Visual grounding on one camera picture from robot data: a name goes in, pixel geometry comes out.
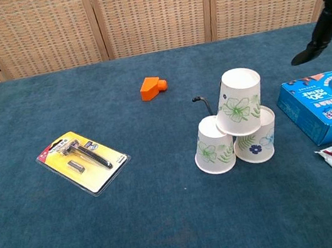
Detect white paper cup green flower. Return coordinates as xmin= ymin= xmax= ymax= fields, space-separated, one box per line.
xmin=207 ymin=65 xmax=270 ymax=141
xmin=188 ymin=112 xmax=239 ymax=178

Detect white paper cup blue flower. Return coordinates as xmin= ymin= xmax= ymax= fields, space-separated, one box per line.
xmin=227 ymin=104 xmax=283 ymax=168

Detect blue cookie box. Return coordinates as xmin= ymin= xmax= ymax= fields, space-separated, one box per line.
xmin=272 ymin=69 xmax=332 ymax=153

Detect woven bamboo folding screen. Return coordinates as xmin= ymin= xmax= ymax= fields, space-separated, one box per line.
xmin=0 ymin=0 xmax=332 ymax=84

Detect stainless steel milk pitcher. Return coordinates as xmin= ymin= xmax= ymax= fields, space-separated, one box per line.
xmin=191 ymin=94 xmax=217 ymax=121

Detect orange plastic block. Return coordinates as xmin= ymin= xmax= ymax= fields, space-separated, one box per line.
xmin=138 ymin=74 xmax=170 ymax=103

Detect yellow razor blister pack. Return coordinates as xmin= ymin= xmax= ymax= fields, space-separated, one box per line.
xmin=32 ymin=122 xmax=137 ymax=206

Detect blue table mat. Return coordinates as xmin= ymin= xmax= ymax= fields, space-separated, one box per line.
xmin=0 ymin=19 xmax=332 ymax=248

